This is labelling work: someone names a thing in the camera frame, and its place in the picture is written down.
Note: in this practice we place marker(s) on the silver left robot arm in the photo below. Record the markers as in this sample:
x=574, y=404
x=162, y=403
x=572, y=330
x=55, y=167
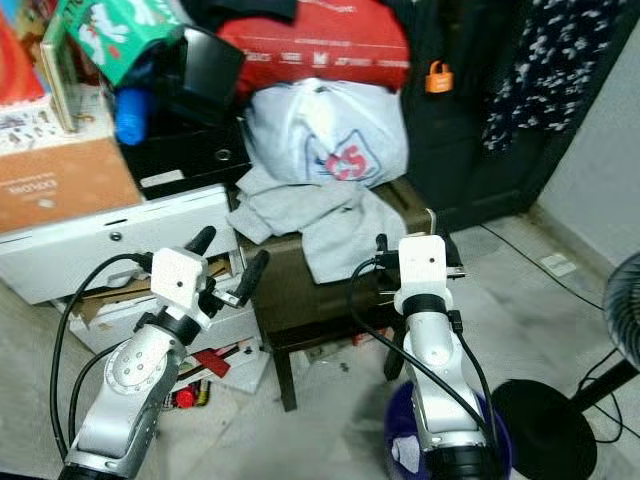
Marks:
x=130, y=380

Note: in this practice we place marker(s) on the grey garment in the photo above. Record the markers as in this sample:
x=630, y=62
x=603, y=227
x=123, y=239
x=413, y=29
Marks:
x=345, y=235

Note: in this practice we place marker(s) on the brown stool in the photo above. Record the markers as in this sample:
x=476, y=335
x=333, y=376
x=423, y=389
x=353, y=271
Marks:
x=300, y=300

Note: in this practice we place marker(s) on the red flat tool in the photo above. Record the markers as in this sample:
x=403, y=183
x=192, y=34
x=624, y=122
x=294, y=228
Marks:
x=212, y=362

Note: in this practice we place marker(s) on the black case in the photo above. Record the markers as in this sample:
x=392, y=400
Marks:
x=190, y=160

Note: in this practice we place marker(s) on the red and yellow toy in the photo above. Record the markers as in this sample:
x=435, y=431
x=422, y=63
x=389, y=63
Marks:
x=185, y=397

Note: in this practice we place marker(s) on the white drawer panel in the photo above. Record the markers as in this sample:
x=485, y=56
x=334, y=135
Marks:
x=90, y=250

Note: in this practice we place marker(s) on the brown cardboard piece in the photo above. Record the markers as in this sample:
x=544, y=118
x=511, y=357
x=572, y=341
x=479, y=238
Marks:
x=105, y=298

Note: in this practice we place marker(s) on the black wardrobe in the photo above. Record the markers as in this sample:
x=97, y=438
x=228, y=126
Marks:
x=470, y=150

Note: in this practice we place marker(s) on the white plastic bag red logo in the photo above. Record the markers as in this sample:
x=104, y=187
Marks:
x=320, y=130

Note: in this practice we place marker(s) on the blue bottle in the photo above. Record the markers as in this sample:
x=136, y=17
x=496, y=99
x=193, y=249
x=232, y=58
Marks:
x=133, y=118

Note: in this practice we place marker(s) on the purple bin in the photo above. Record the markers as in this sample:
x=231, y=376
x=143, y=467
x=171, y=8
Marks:
x=400, y=420

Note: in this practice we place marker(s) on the orange cardboard box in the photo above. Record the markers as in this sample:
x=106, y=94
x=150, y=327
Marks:
x=60, y=190

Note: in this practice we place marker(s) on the white floor socket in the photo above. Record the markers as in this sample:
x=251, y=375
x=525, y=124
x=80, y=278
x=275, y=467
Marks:
x=558, y=265

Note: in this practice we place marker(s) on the orange padlock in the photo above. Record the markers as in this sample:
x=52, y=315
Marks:
x=439, y=80

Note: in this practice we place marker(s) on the white sticker covered box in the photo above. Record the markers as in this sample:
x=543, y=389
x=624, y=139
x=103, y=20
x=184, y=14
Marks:
x=50, y=125

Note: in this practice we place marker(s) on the tan hardcover book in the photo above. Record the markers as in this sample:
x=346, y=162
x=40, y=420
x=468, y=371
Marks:
x=60, y=90

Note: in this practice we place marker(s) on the red bag with white print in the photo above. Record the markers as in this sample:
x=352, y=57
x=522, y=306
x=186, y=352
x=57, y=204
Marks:
x=310, y=45

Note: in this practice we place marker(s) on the green printed box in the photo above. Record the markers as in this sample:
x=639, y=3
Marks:
x=130, y=35

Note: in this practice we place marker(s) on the black standing fan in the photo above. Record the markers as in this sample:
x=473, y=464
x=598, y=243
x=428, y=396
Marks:
x=545, y=430

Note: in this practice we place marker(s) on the dark floral garment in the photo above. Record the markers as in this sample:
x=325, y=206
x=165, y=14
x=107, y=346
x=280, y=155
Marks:
x=545, y=60

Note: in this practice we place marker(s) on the red cartoon print box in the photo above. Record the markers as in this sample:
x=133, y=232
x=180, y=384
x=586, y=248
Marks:
x=25, y=60

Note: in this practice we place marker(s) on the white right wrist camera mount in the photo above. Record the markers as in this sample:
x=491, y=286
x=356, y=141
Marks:
x=423, y=262

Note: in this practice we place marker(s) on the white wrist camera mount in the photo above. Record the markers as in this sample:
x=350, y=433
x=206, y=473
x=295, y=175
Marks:
x=423, y=262
x=182, y=278

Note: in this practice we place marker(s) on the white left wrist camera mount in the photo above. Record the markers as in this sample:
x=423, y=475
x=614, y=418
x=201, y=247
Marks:
x=182, y=278

